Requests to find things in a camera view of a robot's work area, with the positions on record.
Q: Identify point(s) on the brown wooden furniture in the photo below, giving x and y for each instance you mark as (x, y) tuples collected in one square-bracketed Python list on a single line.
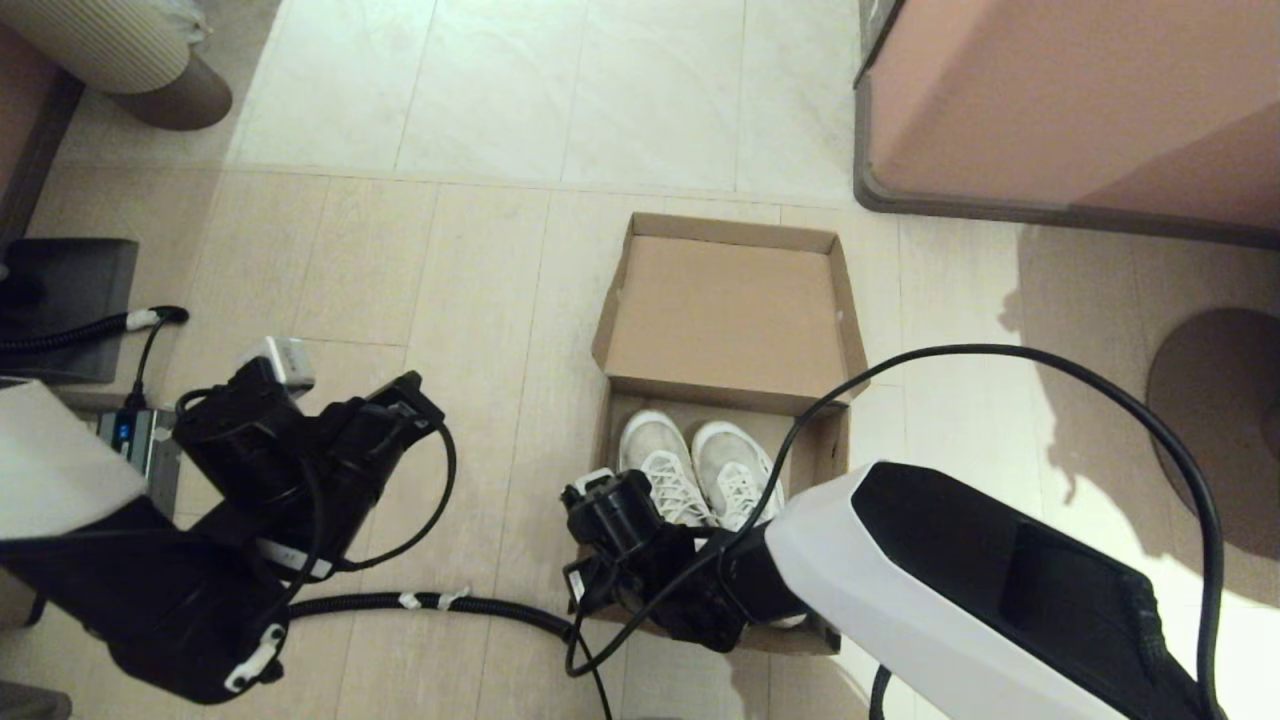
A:
[(30, 150)]

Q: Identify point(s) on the round brown furniture base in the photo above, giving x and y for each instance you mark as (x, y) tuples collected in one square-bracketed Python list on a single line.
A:
[(1240, 400)]

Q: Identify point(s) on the pink brown cabinet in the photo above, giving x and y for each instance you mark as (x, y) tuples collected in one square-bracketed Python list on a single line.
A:
[(1080, 100)]

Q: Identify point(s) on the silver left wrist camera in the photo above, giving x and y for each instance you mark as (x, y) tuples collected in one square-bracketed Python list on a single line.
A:
[(285, 360)]

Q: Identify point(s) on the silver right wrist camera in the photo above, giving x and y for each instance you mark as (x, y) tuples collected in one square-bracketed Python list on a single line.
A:
[(597, 478)]

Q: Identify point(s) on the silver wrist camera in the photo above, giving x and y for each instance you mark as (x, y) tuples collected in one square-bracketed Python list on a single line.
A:
[(285, 360), (597, 478)]

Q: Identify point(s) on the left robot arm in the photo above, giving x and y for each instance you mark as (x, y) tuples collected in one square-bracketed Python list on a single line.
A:
[(100, 600)]

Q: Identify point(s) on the ribbed beige round bin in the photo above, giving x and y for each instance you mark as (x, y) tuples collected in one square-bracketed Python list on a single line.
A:
[(90, 40)]

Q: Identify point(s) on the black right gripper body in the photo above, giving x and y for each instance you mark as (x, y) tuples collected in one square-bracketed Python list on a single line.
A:
[(615, 520)]

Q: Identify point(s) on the white sneaker with laces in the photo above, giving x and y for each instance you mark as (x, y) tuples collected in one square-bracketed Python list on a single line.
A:
[(650, 440), (730, 455)]

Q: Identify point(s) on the grey power supply unit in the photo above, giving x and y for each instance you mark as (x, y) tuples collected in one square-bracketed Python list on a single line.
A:
[(140, 440)]

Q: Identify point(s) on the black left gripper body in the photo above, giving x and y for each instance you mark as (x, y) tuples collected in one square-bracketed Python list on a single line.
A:
[(250, 440)]

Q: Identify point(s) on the brown cardboard shoe box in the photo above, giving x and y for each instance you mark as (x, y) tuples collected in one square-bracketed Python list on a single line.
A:
[(730, 310)]

